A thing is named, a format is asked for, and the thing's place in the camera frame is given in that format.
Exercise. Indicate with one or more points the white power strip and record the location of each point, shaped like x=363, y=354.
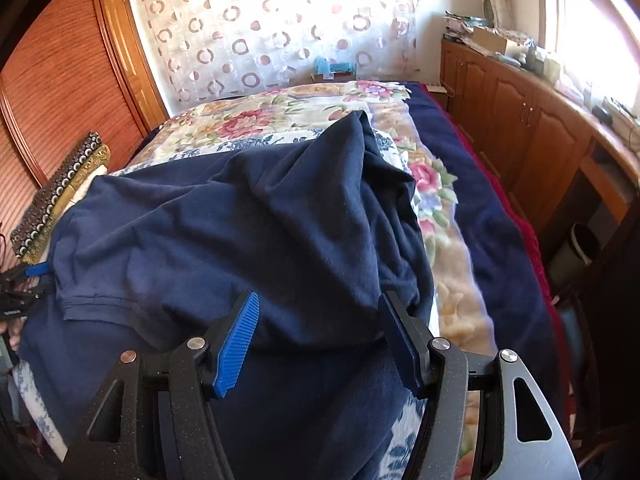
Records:
x=437, y=88

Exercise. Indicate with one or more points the small box of blue packets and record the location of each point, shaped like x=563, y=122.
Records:
x=330, y=67

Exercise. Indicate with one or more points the dark wooden chair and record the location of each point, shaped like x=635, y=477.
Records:
x=600, y=360

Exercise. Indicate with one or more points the open cardboard box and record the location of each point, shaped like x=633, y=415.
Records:
x=487, y=40

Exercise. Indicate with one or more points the long wooden cabinet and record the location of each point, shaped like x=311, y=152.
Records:
x=540, y=130

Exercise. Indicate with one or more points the white waste bin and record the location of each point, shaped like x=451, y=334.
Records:
x=582, y=252

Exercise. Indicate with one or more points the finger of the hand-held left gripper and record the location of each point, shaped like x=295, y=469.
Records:
x=44, y=290
x=37, y=270

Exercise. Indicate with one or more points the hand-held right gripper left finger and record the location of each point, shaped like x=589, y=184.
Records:
x=237, y=345

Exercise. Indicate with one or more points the small black box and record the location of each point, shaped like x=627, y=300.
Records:
x=602, y=114

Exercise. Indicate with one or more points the sheer circle-pattern curtain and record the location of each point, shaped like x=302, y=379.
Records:
x=250, y=35

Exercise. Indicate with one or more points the navy blanket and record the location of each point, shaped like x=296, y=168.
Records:
x=500, y=260

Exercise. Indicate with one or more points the bright window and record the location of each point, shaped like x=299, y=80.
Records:
x=590, y=35

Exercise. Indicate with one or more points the pile of patterned cloths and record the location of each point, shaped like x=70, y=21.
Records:
x=460, y=22

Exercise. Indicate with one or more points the wooden slatted wardrobe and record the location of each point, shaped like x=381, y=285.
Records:
x=60, y=85

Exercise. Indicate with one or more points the navy printed T-shirt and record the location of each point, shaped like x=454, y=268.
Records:
x=250, y=210

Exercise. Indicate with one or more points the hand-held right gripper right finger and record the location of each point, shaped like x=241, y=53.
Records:
x=402, y=345

